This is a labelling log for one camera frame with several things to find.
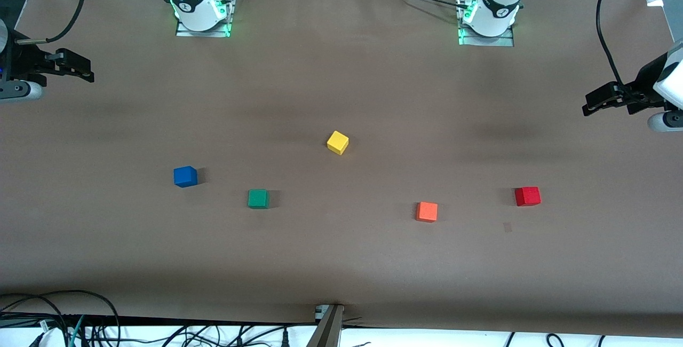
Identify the yellow wooden block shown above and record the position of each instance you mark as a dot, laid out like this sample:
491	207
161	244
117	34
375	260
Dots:
337	142

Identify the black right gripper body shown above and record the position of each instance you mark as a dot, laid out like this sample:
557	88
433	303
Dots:
21	61

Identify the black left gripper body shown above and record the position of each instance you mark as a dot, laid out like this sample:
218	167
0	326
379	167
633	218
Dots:
642	87

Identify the orange wooden block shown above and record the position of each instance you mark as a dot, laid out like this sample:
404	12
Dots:
427	212

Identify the small metal post bracket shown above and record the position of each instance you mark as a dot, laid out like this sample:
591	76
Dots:
320	312

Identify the aluminium camera post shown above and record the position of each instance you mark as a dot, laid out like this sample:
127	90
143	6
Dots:
326	331

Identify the blue wooden block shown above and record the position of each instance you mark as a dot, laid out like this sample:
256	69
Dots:
185	177

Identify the red wooden block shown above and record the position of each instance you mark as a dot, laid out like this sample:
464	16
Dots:
528	196

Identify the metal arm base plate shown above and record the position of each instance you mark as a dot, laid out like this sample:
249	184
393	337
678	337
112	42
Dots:
469	41
187	33

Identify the green wooden block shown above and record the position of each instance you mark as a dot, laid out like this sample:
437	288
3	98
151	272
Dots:
258	199

